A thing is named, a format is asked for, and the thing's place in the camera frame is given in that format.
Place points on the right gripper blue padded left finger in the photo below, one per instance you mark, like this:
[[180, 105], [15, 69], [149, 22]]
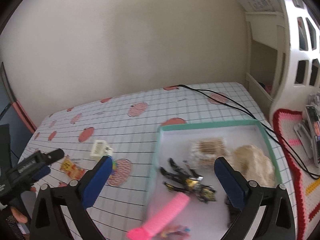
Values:
[[94, 180]]

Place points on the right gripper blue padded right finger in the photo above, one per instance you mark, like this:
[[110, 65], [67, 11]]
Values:
[[233, 183]]

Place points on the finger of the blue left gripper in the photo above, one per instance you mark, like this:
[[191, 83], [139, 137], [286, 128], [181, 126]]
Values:
[[39, 172]]

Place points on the cotton swab bundle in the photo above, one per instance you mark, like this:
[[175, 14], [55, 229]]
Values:
[[204, 152]]

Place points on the pink comb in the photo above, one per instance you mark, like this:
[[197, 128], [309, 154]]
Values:
[[161, 219]]

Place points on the person's hand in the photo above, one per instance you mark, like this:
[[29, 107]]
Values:
[[28, 200]]

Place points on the yellow snack packet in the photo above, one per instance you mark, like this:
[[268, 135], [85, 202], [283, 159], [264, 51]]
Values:
[[73, 171]]

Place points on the black toy car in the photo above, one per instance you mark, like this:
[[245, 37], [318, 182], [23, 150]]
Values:
[[232, 211]]

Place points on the cream lace cloth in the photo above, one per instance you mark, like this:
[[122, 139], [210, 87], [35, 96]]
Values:
[[251, 162]]

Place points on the colourful block toy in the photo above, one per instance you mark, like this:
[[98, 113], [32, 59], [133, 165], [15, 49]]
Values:
[[114, 168]]

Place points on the white plastic hair claw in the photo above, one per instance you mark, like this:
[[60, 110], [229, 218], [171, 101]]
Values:
[[101, 148]]

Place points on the black cabinet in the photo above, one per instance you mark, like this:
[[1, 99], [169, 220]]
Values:
[[21, 128]]

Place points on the black gold action figure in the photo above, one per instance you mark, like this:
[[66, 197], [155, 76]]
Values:
[[190, 182]]

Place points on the pastel rainbow scrunchie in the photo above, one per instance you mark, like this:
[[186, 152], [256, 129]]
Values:
[[175, 232]]

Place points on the grid pomegranate tablecloth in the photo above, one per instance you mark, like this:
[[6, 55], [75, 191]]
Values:
[[140, 127]]

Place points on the crocheted red pink mat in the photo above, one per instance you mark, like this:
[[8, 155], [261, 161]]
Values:
[[306, 188]]

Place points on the grey phone stand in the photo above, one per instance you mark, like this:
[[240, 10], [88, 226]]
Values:
[[304, 136]]

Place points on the smartphone with lit screen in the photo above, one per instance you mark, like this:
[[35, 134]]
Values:
[[313, 121]]

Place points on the crumpled grey paper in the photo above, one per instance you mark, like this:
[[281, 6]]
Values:
[[314, 99]]

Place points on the white cutout shelf unit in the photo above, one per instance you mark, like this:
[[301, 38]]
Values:
[[283, 53]]

